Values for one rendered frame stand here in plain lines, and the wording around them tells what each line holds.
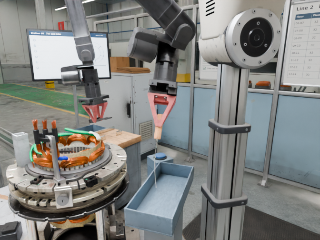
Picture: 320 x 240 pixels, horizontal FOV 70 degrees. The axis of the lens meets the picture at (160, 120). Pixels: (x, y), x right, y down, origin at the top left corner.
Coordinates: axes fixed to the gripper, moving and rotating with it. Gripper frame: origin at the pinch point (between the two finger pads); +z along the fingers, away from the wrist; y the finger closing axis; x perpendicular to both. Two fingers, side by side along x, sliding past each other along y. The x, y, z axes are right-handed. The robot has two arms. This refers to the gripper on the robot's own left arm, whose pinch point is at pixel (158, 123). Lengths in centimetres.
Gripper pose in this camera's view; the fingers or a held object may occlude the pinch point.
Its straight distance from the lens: 55.3
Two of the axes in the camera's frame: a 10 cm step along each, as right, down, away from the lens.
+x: 9.9, 1.2, -0.5
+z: -1.3, 9.8, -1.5
